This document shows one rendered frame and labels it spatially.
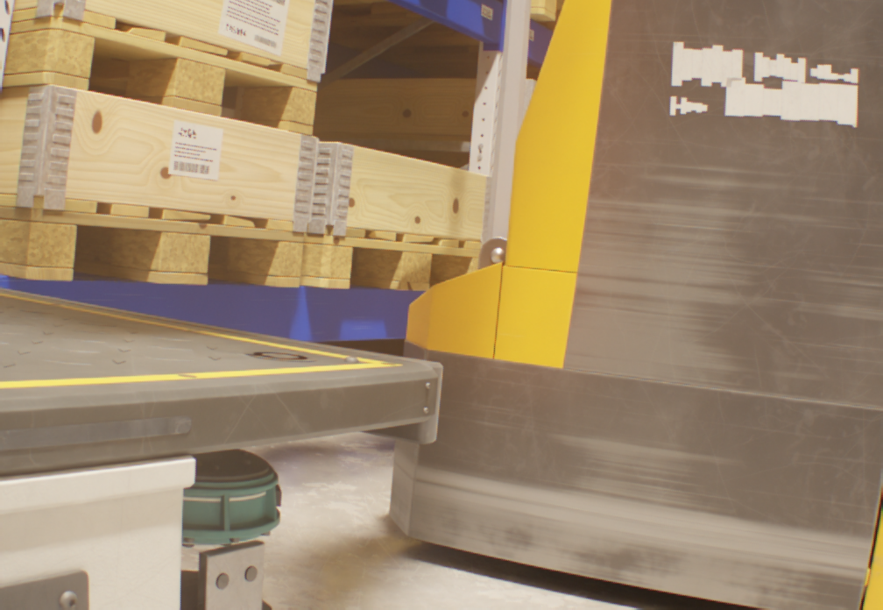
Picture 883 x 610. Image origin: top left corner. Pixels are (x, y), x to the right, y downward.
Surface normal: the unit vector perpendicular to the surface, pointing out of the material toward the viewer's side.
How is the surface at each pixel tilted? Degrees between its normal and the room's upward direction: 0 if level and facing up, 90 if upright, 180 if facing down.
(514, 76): 89
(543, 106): 90
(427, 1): 90
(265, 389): 45
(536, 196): 90
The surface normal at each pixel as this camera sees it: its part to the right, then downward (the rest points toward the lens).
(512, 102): -0.09, 0.01
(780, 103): -0.51, -0.02
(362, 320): 0.85, 0.09
